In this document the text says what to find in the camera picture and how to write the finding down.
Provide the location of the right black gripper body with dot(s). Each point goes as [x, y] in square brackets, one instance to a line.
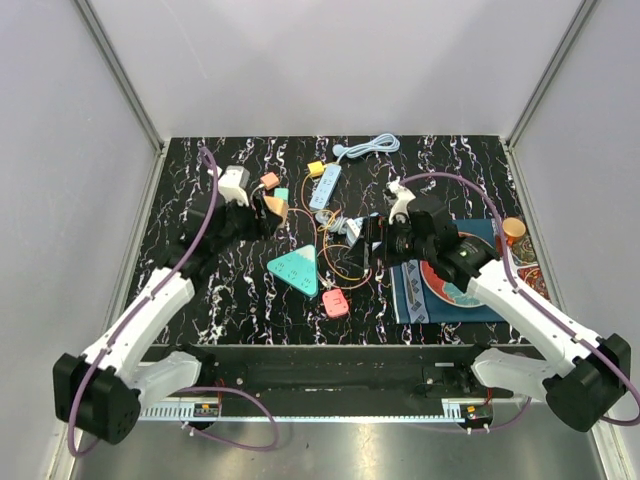
[401, 240]

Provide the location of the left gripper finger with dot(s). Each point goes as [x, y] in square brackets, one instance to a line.
[271, 224]
[263, 214]

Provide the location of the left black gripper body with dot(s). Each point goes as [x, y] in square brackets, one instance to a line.
[242, 224]

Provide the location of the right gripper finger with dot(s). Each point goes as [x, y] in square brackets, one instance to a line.
[360, 255]
[374, 237]

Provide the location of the round light blue power socket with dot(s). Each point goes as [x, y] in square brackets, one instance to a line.
[353, 229]

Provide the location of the pink square plug adapter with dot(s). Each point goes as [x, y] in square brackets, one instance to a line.
[335, 303]

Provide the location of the teal triangular power strip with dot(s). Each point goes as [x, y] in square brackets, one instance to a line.
[298, 269]

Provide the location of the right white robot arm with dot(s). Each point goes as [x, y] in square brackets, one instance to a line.
[581, 374]

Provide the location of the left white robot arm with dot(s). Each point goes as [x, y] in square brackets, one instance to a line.
[103, 390]

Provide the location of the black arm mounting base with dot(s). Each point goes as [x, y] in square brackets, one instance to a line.
[343, 382]

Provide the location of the teal small charger plug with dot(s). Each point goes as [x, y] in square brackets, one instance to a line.
[281, 193]

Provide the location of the salmon small charger plug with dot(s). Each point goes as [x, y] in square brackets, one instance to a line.
[270, 181]

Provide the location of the yellow small charger plug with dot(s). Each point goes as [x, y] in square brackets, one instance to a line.
[315, 169]

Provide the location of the silver metal fork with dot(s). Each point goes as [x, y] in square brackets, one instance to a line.
[410, 292]

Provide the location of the red floral ceramic plate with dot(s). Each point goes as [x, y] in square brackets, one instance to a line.
[446, 291]

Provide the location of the dark blue patterned placemat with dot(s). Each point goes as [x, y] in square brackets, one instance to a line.
[428, 309]

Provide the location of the light blue long power strip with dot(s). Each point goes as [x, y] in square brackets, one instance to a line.
[325, 187]

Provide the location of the copper metal cup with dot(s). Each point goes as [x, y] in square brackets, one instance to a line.
[512, 229]

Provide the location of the colourful patterned coaster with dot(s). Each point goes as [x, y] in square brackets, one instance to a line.
[524, 260]

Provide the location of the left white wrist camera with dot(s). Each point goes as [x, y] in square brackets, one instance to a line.
[231, 185]

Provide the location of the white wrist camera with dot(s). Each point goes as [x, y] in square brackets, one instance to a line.
[399, 197]
[231, 185]

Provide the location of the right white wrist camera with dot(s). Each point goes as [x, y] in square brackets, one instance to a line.
[399, 197]

